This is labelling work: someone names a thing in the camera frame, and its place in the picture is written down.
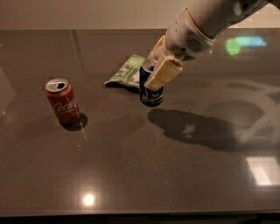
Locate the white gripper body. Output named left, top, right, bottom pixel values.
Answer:
left=165, top=9, right=214, bottom=60

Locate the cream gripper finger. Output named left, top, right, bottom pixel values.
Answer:
left=144, top=55, right=183, bottom=90
left=148, top=35, right=165, bottom=60

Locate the blue pepsi can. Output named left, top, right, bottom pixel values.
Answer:
left=139, top=59, right=164, bottom=107

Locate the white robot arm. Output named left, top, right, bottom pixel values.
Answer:
left=143, top=0, right=269, bottom=90

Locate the green jalapeno chip bag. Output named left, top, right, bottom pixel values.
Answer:
left=104, top=54, right=145, bottom=88

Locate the red coca-cola can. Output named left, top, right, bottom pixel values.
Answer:
left=45, top=78, right=81, bottom=126

